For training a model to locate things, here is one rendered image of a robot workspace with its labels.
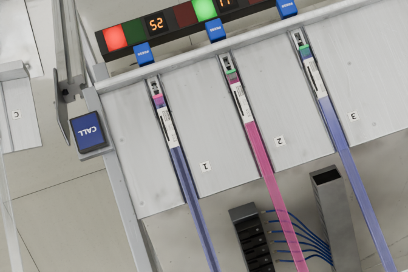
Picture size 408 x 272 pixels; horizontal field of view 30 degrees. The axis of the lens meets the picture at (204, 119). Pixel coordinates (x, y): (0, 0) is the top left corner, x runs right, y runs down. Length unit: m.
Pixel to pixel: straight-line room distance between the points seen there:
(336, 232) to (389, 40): 0.44
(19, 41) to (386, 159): 0.90
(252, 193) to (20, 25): 0.74
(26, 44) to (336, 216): 0.85
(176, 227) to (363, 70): 0.48
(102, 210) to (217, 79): 1.08
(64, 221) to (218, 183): 1.12
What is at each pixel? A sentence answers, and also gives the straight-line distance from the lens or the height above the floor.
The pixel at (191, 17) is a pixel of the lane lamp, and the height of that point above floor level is 0.66.
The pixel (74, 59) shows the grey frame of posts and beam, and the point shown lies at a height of 0.58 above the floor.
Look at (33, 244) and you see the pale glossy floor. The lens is 2.18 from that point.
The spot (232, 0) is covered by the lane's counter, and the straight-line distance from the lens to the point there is 1.15.
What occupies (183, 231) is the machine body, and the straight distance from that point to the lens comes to 1.40.
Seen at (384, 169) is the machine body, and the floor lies 0.62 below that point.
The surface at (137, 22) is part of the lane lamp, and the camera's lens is 1.15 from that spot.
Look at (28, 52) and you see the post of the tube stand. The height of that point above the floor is 0.01.
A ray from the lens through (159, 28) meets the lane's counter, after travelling 1.14.
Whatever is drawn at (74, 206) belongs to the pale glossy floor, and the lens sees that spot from 2.11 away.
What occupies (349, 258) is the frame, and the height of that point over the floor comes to 0.66.
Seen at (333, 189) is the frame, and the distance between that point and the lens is 1.37.
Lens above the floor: 1.69
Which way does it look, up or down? 58 degrees down
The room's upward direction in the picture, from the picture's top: 158 degrees clockwise
